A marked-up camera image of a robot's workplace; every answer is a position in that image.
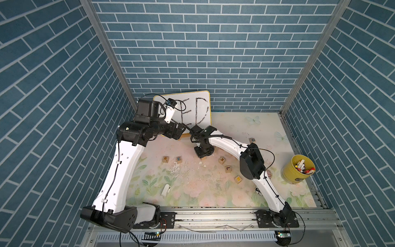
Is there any wooden block red R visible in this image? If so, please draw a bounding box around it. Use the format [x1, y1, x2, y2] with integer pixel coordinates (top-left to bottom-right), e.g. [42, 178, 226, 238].
[162, 156, 170, 163]

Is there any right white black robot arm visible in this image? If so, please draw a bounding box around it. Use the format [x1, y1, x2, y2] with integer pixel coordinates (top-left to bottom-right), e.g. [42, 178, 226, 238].
[189, 126, 299, 228]

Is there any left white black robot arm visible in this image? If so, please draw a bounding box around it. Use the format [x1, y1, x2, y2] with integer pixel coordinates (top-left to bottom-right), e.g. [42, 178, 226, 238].
[80, 98, 186, 233]

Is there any white whiteboard reading RED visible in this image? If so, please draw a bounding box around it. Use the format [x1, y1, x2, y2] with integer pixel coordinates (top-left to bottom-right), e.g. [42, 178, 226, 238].
[153, 91, 211, 129]

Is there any wooden block yellow letter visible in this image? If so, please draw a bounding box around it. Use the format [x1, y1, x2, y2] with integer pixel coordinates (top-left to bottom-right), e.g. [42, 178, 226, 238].
[234, 176, 242, 184]

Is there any wooden block purple L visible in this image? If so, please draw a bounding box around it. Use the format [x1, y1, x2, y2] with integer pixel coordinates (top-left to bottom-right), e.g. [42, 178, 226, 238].
[225, 166, 232, 173]

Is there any small white eraser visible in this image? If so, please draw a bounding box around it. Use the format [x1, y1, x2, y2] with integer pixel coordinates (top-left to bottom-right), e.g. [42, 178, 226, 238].
[161, 184, 171, 198]

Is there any flag printed metal tin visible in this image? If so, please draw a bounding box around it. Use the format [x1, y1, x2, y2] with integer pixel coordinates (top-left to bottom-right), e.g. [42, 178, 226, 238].
[255, 170, 272, 196]

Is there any yellow marker cup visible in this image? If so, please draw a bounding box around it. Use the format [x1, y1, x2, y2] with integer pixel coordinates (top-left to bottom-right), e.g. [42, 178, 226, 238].
[281, 154, 316, 184]

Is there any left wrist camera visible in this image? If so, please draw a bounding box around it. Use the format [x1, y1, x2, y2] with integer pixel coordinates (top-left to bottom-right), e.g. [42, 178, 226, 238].
[164, 98, 177, 124]

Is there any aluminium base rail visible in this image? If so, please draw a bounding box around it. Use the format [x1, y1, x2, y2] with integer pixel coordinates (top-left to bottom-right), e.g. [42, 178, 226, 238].
[82, 207, 351, 247]

